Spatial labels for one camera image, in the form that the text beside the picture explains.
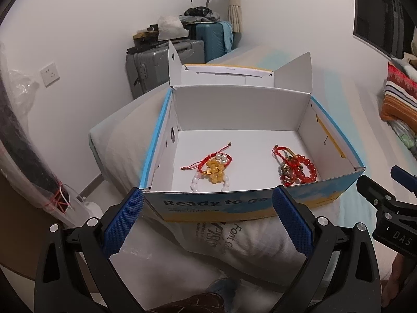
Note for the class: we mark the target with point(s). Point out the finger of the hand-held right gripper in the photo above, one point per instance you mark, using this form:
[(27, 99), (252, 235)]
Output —
[(405, 179), (397, 225)]

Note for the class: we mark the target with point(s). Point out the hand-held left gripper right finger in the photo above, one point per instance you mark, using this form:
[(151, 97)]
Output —
[(291, 221)]

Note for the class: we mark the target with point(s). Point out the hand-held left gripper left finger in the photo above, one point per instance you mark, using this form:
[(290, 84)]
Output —
[(125, 221)]

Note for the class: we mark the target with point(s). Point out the blue and yellow cardboard box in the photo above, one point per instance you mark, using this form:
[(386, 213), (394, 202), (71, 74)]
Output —
[(234, 117)]

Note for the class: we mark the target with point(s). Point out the person's right hand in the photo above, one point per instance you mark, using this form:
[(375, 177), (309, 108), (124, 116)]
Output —
[(404, 270)]

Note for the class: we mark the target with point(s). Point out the white floor device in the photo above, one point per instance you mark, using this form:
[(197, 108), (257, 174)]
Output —
[(91, 208)]

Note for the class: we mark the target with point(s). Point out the floral blanket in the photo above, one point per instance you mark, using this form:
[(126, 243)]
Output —
[(405, 138)]

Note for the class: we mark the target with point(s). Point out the pale striped bed mattress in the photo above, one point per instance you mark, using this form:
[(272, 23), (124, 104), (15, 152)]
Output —
[(130, 143)]

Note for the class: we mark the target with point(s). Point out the striped pillow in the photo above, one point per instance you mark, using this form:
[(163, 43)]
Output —
[(399, 97)]

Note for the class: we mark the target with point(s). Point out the blue slipper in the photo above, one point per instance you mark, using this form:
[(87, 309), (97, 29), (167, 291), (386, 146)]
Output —
[(224, 288)]

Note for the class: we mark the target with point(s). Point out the plastic-wrapped dark roll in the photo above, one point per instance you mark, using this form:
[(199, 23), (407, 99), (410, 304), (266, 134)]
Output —
[(22, 143)]

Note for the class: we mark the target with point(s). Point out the grey suitcase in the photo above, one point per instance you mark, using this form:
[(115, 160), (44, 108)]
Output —
[(153, 68)]

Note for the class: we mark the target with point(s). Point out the dark window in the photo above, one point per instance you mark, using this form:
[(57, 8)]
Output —
[(381, 13)]

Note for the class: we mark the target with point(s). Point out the black and yellow flat box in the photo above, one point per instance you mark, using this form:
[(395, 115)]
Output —
[(145, 37)]

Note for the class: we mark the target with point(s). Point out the light blue cloth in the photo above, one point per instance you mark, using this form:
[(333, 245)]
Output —
[(228, 36)]

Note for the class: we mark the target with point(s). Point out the teal suitcase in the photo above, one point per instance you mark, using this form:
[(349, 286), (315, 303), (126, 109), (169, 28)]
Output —
[(208, 39)]

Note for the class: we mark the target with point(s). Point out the white plastic bag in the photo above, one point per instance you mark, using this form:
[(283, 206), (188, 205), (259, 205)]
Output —
[(171, 26)]

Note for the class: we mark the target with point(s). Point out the black bag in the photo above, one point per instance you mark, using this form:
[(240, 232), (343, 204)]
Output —
[(198, 12)]

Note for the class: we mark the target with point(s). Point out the beige curtain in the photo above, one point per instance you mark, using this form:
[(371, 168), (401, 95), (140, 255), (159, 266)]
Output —
[(234, 0)]

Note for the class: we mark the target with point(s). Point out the white wall socket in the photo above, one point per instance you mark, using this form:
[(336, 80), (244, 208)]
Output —
[(50, 74)]

